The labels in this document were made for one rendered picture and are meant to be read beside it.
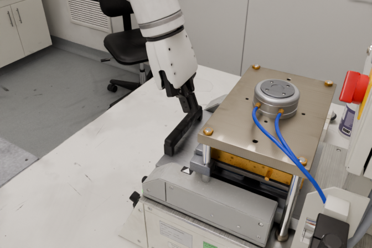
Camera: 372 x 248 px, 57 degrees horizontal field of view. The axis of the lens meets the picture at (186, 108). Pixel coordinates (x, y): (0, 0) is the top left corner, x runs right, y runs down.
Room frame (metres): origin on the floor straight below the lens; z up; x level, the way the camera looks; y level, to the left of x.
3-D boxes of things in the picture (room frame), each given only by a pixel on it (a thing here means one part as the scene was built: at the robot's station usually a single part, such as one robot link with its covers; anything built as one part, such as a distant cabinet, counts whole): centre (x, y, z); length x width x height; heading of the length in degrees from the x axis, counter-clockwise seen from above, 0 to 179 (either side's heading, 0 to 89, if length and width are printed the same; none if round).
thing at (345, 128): (0.87, -0.54, 0.82); 0.09 x 0.09 x 0.15
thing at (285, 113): (0.48, -0.18, 1.08); 0.31 x 0.24 x 0.13; 152
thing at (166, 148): (0.59, 0.00, 0.99); 0.15 x 0.02 x 0.04; 152
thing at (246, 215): (0.42, -0.03, 0.96); 0.26 x 0.05 x 0.07; 62
